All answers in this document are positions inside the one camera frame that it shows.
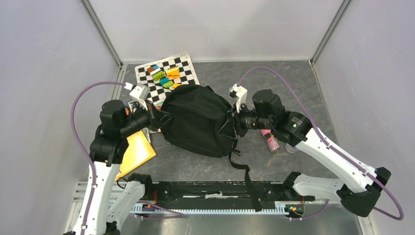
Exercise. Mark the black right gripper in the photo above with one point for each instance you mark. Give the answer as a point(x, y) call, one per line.
point(237, 120)

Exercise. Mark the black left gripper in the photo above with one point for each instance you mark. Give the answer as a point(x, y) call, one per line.
point(157, 118)

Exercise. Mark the black student backpack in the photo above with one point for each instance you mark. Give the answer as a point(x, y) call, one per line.
point(201, 122)

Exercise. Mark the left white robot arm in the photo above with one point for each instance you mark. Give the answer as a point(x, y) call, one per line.
point(97, 215)

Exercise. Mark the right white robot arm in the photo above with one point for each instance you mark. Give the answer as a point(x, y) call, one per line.
point(357, 186)

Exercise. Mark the orange treehouse story book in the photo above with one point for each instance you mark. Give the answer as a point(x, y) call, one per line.
point(149, 131)

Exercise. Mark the teal paperback book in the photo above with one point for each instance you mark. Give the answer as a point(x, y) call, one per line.
point(133, 105)

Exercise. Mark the pink water bottle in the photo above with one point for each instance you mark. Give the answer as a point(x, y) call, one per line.
point(272, 144)

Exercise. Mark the yellow book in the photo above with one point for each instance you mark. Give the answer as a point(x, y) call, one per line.
point(138, 152)

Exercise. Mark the yellow small toy brick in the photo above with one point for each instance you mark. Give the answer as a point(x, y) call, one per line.
point(174, 86)

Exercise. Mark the light green flat brick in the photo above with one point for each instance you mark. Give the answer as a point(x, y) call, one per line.
point(168, 84)

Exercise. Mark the teal toy brick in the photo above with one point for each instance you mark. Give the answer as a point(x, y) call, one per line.
point(164, 80)

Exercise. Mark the black and white chess mat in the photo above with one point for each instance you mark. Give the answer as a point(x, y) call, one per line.
point(157, 92)

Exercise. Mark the green toy brick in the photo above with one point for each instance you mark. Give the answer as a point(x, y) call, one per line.
point(158, 76)

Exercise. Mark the orange toy brick stack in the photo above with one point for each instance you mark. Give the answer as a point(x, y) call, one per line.
point(173, 73)

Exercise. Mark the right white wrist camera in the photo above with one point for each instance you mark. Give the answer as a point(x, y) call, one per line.
point(239, 94)

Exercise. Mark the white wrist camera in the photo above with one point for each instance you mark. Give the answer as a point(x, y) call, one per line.
point(139, 94)
point(239, 94)

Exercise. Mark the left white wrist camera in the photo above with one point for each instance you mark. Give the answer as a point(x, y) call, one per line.
point(139, 94)

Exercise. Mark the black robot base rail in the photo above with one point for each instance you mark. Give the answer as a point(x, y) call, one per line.
point(219, 195)

